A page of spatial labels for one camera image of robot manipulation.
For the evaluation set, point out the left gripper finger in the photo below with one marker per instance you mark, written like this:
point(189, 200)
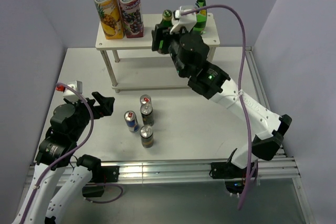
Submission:
point(103, 101)
point(106, 110)

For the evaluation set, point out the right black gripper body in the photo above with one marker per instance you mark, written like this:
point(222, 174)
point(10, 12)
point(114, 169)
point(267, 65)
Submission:
point(174, 50)

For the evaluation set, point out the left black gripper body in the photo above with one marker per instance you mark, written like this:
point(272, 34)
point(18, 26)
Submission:
point(83, 111)

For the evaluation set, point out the plain green glass bottle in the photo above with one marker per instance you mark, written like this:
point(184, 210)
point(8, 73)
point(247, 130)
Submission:
point(166, 18)

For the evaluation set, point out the green bottle with label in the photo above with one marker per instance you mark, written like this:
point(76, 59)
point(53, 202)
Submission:
point(201, 16)

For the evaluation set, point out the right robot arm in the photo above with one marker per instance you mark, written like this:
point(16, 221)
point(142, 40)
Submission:
point(216, 85)

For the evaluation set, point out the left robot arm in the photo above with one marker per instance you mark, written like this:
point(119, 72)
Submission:
point(42, 204)

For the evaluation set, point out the white two-tier shelf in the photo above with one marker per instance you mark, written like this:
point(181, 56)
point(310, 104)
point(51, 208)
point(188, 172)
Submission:
point(132, 65)

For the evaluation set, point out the blue red bull can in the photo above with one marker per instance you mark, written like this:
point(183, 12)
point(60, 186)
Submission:
point(131, 121)

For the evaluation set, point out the grape juice carton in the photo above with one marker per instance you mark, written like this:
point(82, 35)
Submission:
point(132, 18)

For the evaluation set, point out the black energy can middle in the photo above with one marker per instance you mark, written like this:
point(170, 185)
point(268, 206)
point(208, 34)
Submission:
point(147, 114)

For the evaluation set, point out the black energy can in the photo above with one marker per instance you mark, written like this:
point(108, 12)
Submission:
point(146, 135)
point(147, 114)

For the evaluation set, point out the red bull can rear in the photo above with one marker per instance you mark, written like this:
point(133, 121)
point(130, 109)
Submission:
point(145, 99)

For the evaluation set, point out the black energy can front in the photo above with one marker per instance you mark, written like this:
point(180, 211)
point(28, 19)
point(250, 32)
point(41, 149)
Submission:
point(146, 135)

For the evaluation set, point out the pineapple juice carton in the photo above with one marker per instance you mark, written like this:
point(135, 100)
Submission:
point(110, 19)

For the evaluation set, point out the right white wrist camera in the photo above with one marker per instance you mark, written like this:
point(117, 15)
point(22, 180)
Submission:
point(188, 19)

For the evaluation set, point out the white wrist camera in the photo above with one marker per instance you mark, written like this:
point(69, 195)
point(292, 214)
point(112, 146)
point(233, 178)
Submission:
point(188, 19)
point(68, 94)

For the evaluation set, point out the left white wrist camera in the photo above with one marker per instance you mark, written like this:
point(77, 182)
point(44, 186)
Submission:
point(68, 94)

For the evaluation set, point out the aluminium front rail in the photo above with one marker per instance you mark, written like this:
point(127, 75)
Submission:
point(197, 170)

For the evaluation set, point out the aluminium rail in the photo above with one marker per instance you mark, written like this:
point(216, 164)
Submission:
point(257, 77)
point(197, 170)

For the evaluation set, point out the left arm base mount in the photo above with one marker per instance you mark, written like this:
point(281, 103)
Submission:
point(108, 174)

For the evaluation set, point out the aluminium right rail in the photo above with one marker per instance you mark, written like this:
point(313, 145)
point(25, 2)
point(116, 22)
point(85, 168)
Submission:
point(257, 77)

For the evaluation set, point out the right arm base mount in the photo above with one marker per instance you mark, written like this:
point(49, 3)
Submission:
point(235, 178)

